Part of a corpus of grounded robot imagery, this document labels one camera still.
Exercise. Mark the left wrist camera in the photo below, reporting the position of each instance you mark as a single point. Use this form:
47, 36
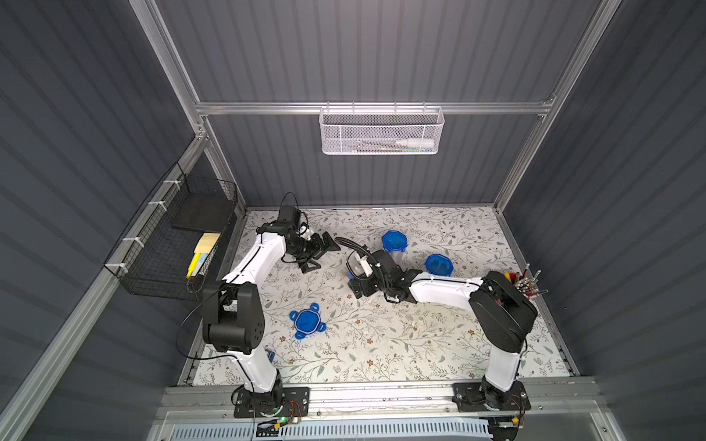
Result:
290, 215

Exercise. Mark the blue-lid clear jar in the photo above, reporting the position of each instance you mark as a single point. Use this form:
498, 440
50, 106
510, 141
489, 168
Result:
394, 242
439, 265

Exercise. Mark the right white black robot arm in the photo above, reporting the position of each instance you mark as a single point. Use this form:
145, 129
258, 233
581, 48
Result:
504, 314

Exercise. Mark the black wire wall basket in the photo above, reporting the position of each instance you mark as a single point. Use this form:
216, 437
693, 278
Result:
152, 258

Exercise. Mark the right blue-lid clear jar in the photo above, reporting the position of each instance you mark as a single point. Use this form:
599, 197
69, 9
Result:
439, 265

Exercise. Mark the blue jar lid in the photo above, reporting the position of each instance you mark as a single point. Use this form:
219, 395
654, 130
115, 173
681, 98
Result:
307, 322

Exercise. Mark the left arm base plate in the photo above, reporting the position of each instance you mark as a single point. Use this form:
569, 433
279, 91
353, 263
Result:
289, 402

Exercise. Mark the red pen cup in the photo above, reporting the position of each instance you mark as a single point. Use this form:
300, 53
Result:
523, 282

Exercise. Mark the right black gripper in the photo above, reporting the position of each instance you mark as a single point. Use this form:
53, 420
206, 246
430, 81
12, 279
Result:
370, 281

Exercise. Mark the middle blue-lid clear jar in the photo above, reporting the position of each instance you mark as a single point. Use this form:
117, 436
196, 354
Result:
394, 242

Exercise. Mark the black notebook in basket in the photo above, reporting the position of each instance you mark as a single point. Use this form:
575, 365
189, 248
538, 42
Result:
203, 213

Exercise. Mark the yellow sticky notes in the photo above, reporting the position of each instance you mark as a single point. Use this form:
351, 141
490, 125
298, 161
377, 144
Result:
202, 251

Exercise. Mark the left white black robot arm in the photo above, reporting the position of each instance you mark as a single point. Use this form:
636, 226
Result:
234, 322

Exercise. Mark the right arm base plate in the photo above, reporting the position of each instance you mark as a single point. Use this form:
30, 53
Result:
479, 396

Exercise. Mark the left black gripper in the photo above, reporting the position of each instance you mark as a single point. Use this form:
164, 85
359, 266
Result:
312, 249

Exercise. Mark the white tube in basket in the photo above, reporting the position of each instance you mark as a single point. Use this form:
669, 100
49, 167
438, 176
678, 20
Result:
416, 144

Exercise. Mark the white wire mesh basket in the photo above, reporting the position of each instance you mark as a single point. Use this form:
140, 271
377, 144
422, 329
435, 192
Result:
374, 130

